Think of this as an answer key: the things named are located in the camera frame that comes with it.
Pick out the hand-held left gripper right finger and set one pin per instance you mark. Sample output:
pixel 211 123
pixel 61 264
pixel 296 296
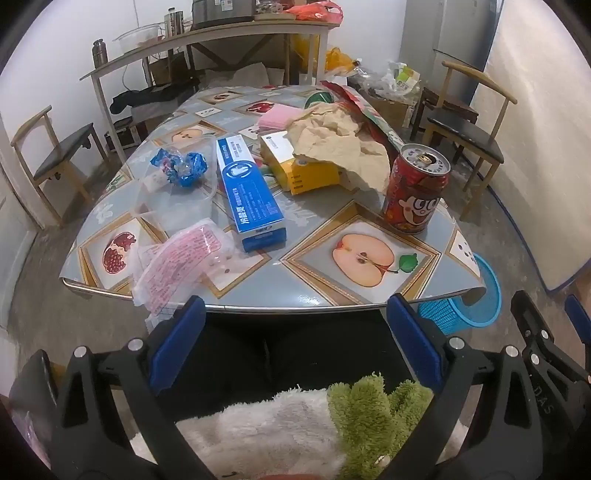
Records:
pixel 413 337

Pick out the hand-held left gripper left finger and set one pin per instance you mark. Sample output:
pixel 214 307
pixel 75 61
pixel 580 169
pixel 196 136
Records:
pixel 178 337

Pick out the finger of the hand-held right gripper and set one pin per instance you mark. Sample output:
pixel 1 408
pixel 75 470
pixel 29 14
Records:
pixel 577 316
pixel 531 323

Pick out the blue mesh wastebasket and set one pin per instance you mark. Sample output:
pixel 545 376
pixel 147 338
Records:
pixel 480 304

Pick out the red drink can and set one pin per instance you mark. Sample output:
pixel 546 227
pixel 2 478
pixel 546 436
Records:
pixel 411 198

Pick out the blue toothpaste box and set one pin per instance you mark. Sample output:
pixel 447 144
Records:
pixel 249 198

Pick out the yellow cardboard box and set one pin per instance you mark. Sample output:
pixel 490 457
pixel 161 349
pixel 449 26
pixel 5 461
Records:
pixel 304 177

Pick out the red snack bag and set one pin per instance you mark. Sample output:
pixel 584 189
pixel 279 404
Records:
pixel 369 115

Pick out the pink printed plastic wrapper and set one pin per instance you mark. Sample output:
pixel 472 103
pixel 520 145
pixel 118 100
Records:
pixel 184 254

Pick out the green fleece garment part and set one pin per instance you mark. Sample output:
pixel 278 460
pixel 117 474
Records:
pixel 369 415

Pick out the white fleece garment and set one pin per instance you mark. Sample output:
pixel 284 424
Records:
pixel 258 434

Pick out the clear plastic bag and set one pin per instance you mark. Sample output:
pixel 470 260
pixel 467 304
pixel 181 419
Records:
pixel 180 207

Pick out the blue crumpled wrapper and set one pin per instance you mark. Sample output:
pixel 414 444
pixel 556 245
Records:
pixel 182 168

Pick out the white mattress blue edging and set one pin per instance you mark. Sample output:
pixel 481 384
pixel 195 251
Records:
pixel 535 138

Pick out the wooden chair black seat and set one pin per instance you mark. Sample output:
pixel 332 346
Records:
pixel 64 152
pixel 466 136

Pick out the beige crumpled cloth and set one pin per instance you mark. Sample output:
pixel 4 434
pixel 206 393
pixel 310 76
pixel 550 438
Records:
pixel 332 134

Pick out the white foam box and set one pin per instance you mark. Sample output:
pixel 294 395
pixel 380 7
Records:
pixel 152 111

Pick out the dark wooden stool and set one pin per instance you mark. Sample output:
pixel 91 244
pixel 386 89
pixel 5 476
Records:
pixel 443 99

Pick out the pink sponge pad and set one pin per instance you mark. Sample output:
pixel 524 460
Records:
pixel 277 117

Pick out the black cloth bundle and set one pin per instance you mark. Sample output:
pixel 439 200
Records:
pixel 147 98

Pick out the white plastic bag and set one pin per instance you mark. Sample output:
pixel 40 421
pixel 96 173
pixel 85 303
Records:
pixel 397 78

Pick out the white plastic sheet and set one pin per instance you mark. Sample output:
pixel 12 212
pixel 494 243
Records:
pixel 249 74

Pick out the yellow plastic bag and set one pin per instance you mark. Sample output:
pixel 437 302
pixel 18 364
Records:
pixel 339 60

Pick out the metal water bottle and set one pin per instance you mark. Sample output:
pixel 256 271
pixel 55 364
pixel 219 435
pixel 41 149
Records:
pixel 100 54

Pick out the grey fridge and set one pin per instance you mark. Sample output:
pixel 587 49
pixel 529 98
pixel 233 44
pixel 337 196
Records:
pixel 420 37

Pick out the clear plastic bowl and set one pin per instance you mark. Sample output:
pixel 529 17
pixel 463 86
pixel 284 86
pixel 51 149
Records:
pixel 136 39

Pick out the wooden side table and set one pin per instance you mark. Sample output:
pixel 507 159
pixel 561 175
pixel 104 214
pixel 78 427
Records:
pixel 207 37

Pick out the grey rice cooker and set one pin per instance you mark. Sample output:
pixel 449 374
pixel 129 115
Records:
pixel 221 11

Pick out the red plastic bag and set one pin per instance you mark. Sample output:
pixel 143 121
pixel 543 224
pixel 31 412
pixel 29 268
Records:
pixel 316 11

